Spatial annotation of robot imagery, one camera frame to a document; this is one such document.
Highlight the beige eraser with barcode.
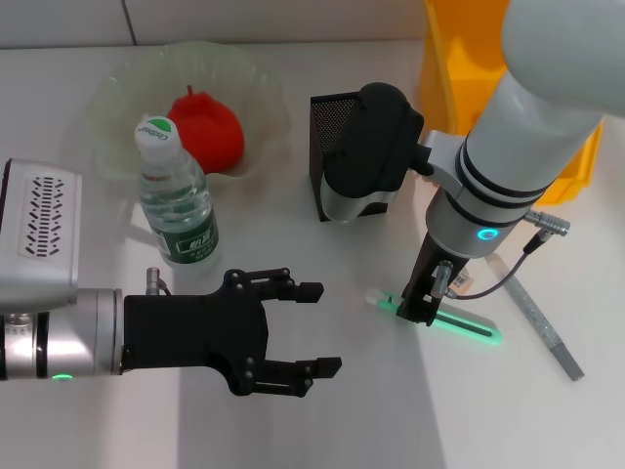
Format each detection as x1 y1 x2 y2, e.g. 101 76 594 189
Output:
448 266 476 296

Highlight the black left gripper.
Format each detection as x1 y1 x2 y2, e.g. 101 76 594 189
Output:
121 266 343 398

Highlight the yellow plastic bin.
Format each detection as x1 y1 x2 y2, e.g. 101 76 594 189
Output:
420 0 606 206

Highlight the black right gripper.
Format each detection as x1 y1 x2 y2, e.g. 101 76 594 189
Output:
397 232 473 327

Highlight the black mesh pen holder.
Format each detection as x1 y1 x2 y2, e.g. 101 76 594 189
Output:
310 93 395 224

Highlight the translucent wavy fruit plate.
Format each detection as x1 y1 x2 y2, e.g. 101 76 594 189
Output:
80 41 293 187

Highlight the green white utility knife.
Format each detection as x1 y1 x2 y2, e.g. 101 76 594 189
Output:
365 287 503 349

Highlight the red round fruit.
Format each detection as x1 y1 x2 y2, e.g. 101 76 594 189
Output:
167 84 245 175

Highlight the right wrist connector with cable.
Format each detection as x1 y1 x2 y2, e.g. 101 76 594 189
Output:
429 209 573 300

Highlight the clear water bottle green label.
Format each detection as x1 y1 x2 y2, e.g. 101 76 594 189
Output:
134 115 221 269

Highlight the left wrist connector with cable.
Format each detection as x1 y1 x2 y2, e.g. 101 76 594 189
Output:
145 266 172 297

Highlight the grey metal file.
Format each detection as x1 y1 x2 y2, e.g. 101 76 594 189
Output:
487 253 587 383

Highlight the wrist connector with cable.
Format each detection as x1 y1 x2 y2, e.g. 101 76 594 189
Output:
145 266 172 297
429 209 573 300

